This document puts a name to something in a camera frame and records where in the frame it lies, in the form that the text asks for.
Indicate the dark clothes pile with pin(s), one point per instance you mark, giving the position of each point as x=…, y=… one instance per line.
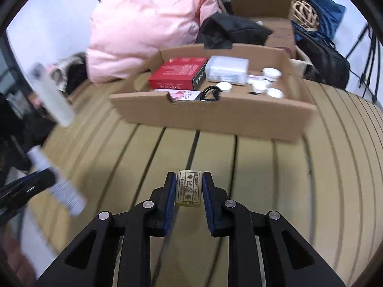
x=74, y=71

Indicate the red box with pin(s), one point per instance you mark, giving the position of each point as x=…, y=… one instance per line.
x=176, y=71

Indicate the white spray bottle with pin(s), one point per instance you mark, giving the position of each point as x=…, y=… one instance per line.
x=67, y=194

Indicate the blue bag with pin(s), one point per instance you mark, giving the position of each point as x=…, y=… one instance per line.
x=329, y=12

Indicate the tall cardboard box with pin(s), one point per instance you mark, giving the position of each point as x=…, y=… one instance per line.
x=260, y=6

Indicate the beige tote bag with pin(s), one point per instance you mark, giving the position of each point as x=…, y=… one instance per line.
x=299, y=62

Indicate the black backpack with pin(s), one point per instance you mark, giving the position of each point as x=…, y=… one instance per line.
x=326, y=59

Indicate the white thermos bottle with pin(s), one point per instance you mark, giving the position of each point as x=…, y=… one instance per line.
x=55, y=101

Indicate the black tripod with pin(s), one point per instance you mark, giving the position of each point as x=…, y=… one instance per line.
x=372, y=53

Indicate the eraser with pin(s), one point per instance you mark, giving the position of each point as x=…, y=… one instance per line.
x=188, y=191

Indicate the low cardboard box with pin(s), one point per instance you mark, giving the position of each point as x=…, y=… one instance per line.
x=224, y=119

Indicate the pink card holder book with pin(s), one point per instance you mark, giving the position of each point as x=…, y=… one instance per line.
x=179, y=95

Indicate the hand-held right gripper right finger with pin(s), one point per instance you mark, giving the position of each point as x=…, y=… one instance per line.
x=207, y=206

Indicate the black cloth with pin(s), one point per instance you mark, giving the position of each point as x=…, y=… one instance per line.
x=230, y=30

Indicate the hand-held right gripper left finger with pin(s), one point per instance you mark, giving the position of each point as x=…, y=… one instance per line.
x=171, y=203

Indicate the wicker basket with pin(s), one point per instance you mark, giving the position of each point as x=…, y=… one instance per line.
x=303, y=12

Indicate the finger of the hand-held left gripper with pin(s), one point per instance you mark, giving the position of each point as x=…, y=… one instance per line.
x=27, y=187

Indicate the clear plastic box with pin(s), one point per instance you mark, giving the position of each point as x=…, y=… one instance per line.
x=227, y=68

